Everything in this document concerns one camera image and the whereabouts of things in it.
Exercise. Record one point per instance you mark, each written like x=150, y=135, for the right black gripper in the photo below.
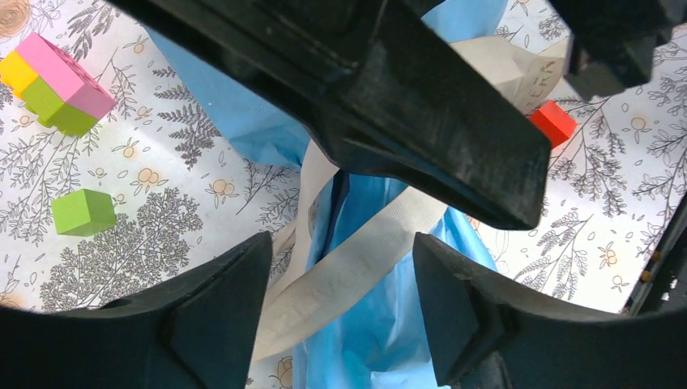
x=612, y=42

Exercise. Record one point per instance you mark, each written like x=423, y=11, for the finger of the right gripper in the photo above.
x=378, y=91

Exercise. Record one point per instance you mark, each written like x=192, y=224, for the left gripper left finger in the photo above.
x=195, y=330

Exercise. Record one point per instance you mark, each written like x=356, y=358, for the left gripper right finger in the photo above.
x=486, y=330

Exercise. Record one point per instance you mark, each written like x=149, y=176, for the cream printed ribbon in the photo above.
x=305, y=300

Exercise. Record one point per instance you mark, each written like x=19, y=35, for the red block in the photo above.
x=554, y=122

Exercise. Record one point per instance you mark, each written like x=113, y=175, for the small green cube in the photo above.
x=83, y=213

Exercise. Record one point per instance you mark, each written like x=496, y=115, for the stacked coloured toy blocks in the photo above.
x=55, y=87

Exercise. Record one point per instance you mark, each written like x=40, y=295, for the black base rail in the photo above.
x=662, y=284

